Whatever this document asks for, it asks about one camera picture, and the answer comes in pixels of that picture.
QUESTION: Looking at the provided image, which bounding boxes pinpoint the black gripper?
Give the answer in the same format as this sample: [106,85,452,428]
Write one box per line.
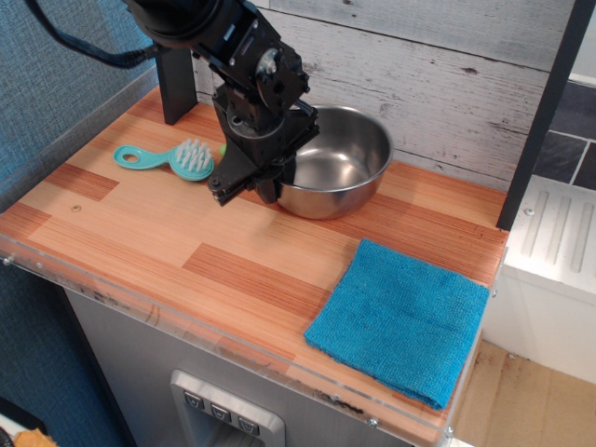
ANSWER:
[209,86,319,206]

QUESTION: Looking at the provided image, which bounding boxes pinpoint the stainless steel bowl pan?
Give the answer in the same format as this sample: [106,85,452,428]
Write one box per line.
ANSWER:
[278,105,393,220]

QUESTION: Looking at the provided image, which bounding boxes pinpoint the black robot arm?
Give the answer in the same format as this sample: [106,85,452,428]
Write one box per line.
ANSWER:
[127,1,318,205]

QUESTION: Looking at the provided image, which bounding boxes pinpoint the blue folded cloth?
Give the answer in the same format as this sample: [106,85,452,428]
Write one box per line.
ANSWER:
[305,239,490,410]

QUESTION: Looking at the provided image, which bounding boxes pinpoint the teal scrub brush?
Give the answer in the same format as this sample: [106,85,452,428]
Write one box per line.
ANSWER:
[113,139,214,182]

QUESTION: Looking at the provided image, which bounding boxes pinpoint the clear acrylic edge guard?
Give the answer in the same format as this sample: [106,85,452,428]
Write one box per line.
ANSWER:
[0,232,455,443]

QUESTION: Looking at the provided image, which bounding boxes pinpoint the grey toy fridge cabinet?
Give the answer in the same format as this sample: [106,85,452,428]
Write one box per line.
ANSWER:
[62,284,441,447]

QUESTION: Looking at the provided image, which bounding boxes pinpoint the silver dispenser button panel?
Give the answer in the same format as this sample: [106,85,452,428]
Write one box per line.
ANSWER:
[170,370,286,446]

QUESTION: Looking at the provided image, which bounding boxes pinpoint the white toy sink drainboard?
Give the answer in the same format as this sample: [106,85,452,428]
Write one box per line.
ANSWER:
[483,176,595,383]

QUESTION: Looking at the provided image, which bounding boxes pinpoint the dark left shelf post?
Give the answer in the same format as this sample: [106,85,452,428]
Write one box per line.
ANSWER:
[156,48,197,125]

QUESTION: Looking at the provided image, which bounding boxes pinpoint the dark shelf post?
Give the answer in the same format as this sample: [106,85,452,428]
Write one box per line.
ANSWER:
[156,48,197,125]
[496,0,595,231]

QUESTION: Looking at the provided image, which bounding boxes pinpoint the dark right shelf post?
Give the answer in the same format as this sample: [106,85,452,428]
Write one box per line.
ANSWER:
[496,0,595,231]

